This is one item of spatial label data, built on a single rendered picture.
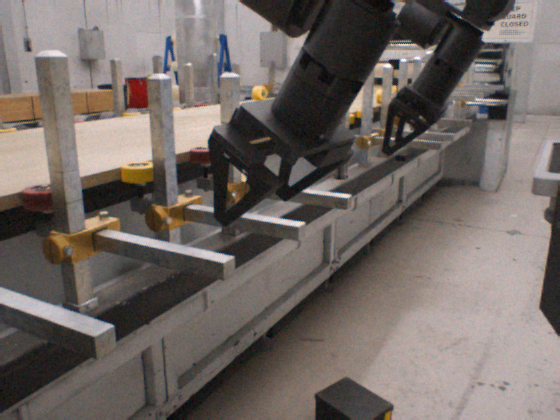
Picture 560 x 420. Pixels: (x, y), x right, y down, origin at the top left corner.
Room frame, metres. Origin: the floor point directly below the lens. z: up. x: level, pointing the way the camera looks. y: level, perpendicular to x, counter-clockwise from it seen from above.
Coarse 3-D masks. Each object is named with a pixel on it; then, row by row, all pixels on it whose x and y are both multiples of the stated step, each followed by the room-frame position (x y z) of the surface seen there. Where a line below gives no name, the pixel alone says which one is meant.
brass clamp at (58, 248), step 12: (96, 228) 0.86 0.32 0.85; (108, 228) 0.89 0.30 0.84; (48, 240) 0.81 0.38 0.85; (60, 240) 0.81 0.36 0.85; (72, 240) 0.82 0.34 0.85; (84, 240) 0.84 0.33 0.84; (48, 252) 0.81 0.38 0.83; (60, 252) 0.80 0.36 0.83; (72, 252) 0.81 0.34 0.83; (84, 252) 0.84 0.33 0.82; (96, 252) 0.86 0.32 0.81
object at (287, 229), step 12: (132, 204) 1.15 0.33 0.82; (144, 204) 1.13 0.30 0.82; (192, 204) 1.10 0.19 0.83; (192, 216) 1.06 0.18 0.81; (204, 216) 1.05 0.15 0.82; (252, 216) 1.01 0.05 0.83; (264, 216) 1.01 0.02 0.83; (240, 228) 1.00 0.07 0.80; (252, 228) 0.99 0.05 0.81; (264, 228) 0.98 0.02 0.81; (276, 228) 0.96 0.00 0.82; (288, 228) 0.95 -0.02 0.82; (300, 228) 0.95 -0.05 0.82
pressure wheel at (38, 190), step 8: (40, 184) 0.96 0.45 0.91; (48, 184) 0.96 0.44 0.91; (24, 192) 0.91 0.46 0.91; (32, 192) 0.90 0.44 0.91; (40, 192) 0.90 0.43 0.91; (48, 192) 0.90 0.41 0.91; (24, 200) 0.91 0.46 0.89; (32, 200) 0.90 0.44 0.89; (40, 200) 0.90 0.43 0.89; (48, 200) 0.90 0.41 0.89; (32, 208) 0.90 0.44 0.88; (40, 208) 0.90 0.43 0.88; (48, 208) 0.90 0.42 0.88; (48, 216) 0.93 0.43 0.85
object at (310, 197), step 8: (208, 176) 1.39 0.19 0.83; (200, 184) 1.36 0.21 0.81; (208, 184) 1.35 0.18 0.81; (304, 192) 1.21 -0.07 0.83; (312, 192) 1.21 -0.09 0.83; (320, 192) 1.21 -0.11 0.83; (328, 192) 1.21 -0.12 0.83; (280, 200) 1.24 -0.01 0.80; (296, 200) 1.22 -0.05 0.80; (304, 200) 1.21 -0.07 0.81; (312, 200) 1.20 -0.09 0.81; (320, 200) 1.19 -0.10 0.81; (328, 200) 1.18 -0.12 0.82; (336, 200) 1.17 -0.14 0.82; (344, 200) 1.16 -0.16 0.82; (336, 208) 1.17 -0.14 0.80; (344, 208) 1.16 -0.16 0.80
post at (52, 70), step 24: (48, 72) 0.83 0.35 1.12; (48, 96) 0.83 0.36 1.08; (48, 120) 0.83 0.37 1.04; (72, 120) 0.85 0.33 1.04; (48, 144) 0.84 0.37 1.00; (72, 144) 0.85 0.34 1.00; (48, 168) 0.84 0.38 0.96; (72, 168) 0.84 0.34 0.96; (72, 192) 0.84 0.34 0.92; (72, 216) 0.83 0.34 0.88; (72, 264) 0.82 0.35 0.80; (72, 288) 0.83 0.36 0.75
